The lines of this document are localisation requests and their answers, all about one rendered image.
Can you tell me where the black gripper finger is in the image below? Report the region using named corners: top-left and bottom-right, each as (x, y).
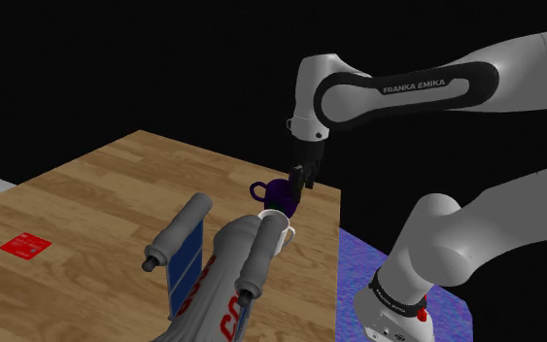
top-left (302, 161), bottom-right (320, 190)
top-left (289, 165), bottom-right (305, 201)

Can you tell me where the dark purple mug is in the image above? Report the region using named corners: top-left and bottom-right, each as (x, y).
top-left (249, 178), bottom-right (302, 220)

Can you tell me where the white mug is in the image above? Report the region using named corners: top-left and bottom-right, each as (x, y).
top-left (256, 208), bottom-right (297, 256)

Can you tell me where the purple patterned robot stand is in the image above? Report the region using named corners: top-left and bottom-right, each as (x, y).
top-left (335, 226), bottom-right (474, 342)

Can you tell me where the wooden table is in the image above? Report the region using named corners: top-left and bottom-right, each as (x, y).
top-left (0, 129), bottom-right (342, 342)

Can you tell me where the red card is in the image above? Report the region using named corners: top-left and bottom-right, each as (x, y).
top-left (0, 231), bottom-right (53, 261)

